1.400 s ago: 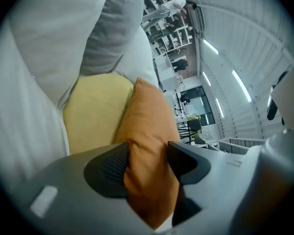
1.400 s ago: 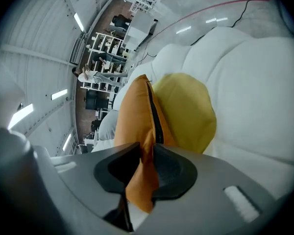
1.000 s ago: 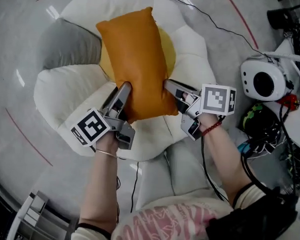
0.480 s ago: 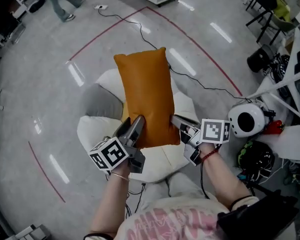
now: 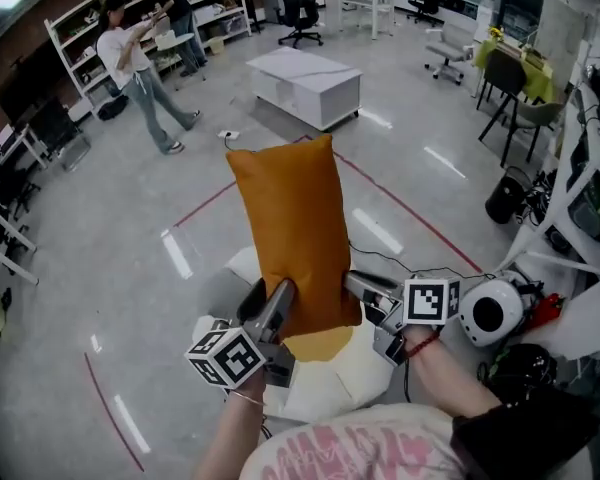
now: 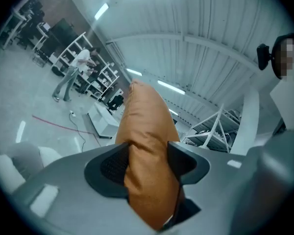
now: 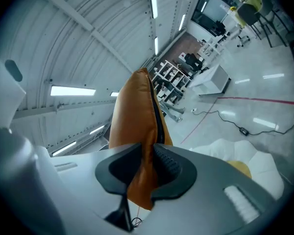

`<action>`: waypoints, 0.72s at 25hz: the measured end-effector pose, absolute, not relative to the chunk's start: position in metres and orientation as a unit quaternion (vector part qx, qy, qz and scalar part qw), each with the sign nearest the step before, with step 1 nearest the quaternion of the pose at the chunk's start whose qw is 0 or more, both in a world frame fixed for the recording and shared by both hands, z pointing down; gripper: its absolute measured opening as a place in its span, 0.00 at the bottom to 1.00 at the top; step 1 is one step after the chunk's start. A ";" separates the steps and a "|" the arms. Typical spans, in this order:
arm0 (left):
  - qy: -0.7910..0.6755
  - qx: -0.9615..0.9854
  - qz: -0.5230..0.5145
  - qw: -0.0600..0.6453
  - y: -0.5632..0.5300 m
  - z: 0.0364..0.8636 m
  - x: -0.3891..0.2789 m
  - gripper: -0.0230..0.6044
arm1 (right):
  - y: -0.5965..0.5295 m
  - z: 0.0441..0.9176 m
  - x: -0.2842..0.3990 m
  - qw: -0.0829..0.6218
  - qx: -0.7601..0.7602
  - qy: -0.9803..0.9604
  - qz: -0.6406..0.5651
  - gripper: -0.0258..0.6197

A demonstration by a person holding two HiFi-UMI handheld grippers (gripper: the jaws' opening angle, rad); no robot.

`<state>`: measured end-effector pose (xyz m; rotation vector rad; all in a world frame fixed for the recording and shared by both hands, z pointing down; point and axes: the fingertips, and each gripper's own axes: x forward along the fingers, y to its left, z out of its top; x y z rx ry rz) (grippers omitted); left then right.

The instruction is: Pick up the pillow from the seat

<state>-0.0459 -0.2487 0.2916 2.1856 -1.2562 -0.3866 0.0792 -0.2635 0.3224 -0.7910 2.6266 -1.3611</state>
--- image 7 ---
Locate white low coffee table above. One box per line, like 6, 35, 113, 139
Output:
188, 64, 232, 96

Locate yellow round seat pad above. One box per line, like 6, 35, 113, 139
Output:
226, 160, 252, 180

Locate white desk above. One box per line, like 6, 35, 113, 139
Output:
200, 37, 227, 58

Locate grey-green dining chair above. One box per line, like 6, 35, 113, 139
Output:
259, 0, 291, 47

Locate black floor cable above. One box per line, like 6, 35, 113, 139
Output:
195, 110, 294, 136

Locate orange pillow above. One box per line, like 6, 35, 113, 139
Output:
109, 67, 173, 212

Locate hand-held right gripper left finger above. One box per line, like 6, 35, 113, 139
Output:
50, 142, 143, 232

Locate dark dining chair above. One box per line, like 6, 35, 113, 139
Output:
236, 3, 272, 40

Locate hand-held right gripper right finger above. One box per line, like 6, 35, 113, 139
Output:
137, 143, 284, 235

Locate black office chair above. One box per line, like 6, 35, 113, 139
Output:
185, 52, 209, 73

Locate white egg-shaped floor cushion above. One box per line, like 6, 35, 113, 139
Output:
190, 138, 285, 202

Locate white office chair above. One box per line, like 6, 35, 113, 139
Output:
231, 23, 251, 48

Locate white open shelf unit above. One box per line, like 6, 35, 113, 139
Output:
150, 59, 193, 105

